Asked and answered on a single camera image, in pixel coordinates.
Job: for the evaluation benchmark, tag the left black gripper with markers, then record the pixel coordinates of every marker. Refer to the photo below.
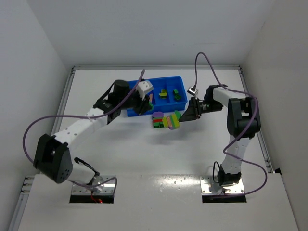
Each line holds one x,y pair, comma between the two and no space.
142,104

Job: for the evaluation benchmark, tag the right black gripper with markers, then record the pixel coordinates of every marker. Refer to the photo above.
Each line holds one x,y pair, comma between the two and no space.
194,109

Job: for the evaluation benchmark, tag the green yellow lego stack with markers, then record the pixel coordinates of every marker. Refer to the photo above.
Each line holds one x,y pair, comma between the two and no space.
172,121

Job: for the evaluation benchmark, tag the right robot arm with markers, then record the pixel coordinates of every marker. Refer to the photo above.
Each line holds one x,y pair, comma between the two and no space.
243,122

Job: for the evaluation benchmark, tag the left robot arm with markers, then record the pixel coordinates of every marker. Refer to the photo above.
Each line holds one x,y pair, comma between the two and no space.
55,156

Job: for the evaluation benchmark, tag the purple round lego brick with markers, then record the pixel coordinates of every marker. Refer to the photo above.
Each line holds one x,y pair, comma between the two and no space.
157,115

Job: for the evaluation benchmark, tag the blue divided plastic bin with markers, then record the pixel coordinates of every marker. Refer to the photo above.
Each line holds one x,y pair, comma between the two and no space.
168,94

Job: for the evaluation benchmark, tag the green red striped lego stack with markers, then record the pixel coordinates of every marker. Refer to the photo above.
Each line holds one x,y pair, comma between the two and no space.
157,122

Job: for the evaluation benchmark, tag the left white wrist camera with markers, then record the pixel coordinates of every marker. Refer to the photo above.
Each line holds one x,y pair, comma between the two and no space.
143,88

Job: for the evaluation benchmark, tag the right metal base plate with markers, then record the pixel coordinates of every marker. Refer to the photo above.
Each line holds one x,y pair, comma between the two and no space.
209,187

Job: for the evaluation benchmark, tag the metal base plate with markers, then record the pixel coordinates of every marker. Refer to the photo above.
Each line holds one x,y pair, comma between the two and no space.
100,185
209,187

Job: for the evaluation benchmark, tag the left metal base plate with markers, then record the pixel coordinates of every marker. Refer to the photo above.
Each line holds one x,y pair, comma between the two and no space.
100,185

